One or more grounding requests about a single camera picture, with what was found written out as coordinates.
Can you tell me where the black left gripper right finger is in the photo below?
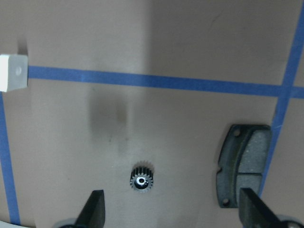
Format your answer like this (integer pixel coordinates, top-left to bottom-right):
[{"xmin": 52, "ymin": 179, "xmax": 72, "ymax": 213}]
[{"xmin": 238, "ymin": 188, "xmax": 280, "ymax": 228}]

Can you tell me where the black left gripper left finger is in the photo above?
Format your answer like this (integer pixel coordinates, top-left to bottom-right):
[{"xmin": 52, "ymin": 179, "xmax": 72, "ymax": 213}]
[{"xmin": 75, "ymin": 190, "xmax": 105, "ymax": 228}]

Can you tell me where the small black bearing gear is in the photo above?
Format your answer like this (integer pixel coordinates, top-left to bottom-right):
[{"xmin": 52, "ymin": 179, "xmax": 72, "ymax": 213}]
[{"xmin": 129, "ymin": 161, "xmax": 154, "ymax": 193}]

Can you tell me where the dark grey brake pad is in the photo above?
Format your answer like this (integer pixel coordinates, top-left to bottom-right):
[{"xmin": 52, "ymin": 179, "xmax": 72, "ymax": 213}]
[{"xmin": 216, "ymin": 124, "xmax": 272, "ymax": 208}]

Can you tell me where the white curved plastic bracket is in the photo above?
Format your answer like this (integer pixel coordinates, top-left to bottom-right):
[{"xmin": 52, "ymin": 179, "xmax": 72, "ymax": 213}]
[{"xmin": 0, "ymin": 54, "xmax": 29, "ymax": 92}]

